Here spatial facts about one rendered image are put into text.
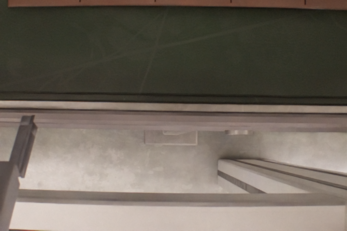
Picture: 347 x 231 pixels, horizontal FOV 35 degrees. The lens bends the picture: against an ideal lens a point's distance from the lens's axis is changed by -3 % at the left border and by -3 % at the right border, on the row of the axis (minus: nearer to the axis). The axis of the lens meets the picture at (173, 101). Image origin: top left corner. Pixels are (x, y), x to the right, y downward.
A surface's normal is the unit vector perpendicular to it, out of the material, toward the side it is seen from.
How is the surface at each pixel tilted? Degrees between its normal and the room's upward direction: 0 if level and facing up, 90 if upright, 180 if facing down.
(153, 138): 0
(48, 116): 2
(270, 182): 90
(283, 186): 90
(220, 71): 2
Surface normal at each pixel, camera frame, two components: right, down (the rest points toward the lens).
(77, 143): 0.04, -0.07
